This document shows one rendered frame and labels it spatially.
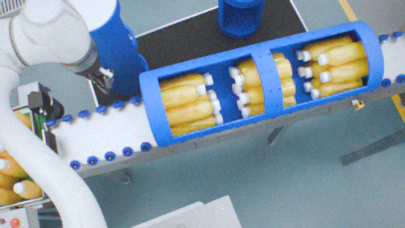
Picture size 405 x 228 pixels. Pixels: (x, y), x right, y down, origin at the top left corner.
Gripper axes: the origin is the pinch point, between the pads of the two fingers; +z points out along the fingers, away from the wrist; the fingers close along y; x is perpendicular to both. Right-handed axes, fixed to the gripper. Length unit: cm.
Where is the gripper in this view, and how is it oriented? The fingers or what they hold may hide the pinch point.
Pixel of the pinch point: (104, 85)
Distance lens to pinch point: 105.5
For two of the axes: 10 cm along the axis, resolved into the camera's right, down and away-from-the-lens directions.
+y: -9.2, -3.6, 1.3
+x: -3.8, 9.0, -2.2
